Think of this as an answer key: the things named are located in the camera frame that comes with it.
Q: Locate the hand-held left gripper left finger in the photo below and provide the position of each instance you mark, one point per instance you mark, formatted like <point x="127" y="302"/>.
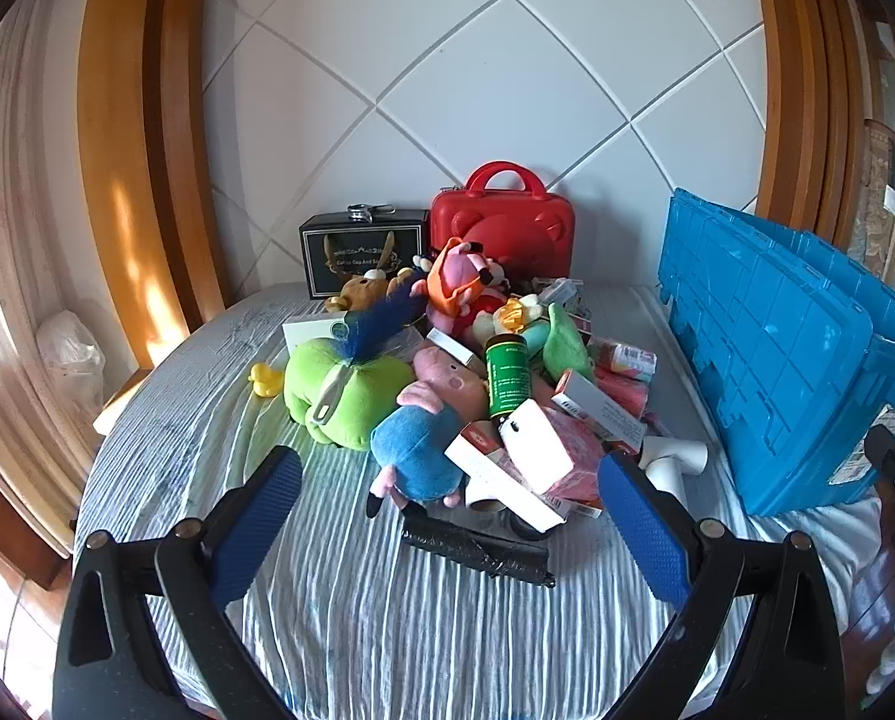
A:
<point x="260" y="517"/>

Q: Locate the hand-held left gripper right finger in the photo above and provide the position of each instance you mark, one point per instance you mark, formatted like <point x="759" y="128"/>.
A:
<point x="642" y="525"/>

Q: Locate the white pipe fitting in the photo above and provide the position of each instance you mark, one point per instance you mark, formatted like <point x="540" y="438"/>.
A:
<point x="669" y="465"/>

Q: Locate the long white red box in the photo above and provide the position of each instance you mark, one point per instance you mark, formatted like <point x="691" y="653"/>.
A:
<point x="492" y="480"/>

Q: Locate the green plush toy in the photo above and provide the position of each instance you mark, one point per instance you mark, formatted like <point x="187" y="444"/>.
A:
<point x="365" y="397"/>

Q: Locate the pig plush blue body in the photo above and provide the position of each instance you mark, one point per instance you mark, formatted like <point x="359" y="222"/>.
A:
<point x="417" y="450"/>

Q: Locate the green bottle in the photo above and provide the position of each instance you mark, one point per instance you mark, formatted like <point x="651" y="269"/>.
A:
<point x="507" y="382"/>

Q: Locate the green cloth plush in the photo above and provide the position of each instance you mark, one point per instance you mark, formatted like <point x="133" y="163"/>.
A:
<point x="567" y="341"/>

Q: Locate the blue plastic crate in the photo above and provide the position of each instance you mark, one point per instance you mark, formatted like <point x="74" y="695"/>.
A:
<point x="777" y="330"/>

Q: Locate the white box red end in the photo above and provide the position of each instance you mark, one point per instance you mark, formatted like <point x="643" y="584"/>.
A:
<point x="594" y="405"/>

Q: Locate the yellow rubber duck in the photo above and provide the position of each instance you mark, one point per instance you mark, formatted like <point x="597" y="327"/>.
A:
<point x="265" y="381"/>

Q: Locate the black wrapped bar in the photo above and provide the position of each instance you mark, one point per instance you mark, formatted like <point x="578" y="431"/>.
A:
<point x="477" y="547"/>

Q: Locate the pink striped packet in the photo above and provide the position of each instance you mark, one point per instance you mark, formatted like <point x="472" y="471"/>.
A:
<point x="627" y="358"/>

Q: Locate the white card green sticker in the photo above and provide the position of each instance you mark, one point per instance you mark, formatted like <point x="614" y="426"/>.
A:
<point x="305" y="334"/>

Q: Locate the blue feather toy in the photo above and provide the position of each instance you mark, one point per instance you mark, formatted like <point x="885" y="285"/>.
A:
<point x="380" y="319"/>

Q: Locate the yellow white plush toy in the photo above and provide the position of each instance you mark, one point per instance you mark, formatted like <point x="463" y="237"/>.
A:
<point x="519" y="315"/>

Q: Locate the clear plastic bag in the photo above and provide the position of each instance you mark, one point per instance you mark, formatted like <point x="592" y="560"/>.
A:
<point x="72" y="356"/>

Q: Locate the brown moose plush toy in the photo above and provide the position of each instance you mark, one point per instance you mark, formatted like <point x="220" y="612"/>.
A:
<point x="357" y="289"/>

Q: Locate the small clear box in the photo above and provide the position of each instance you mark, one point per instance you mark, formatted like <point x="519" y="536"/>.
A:
<point x="556" y="291"/>

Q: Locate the small white red box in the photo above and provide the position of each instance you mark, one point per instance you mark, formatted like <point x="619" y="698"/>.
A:
<point x="451" y="346"/>

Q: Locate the black gift box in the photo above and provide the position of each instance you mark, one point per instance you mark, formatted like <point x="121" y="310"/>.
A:
<point x="357" y="240"/>

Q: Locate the pink orange plush toy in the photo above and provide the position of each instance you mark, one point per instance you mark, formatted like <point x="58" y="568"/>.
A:
<point x="455" y="277"/>

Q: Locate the red toy suitcase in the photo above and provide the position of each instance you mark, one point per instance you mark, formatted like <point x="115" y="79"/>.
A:
<point x="492" y="225"/>

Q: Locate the rolled patterned rug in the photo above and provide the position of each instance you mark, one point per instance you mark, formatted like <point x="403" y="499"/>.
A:
<point x="882" y="157"/>

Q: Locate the frosted glass door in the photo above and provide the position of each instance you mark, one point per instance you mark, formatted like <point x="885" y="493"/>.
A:
<point x="12" y="240"/>

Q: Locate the wooden door frame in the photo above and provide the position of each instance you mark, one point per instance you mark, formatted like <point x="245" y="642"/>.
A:
<point x="800" y="52"/>
<point x="132" y="127"/>

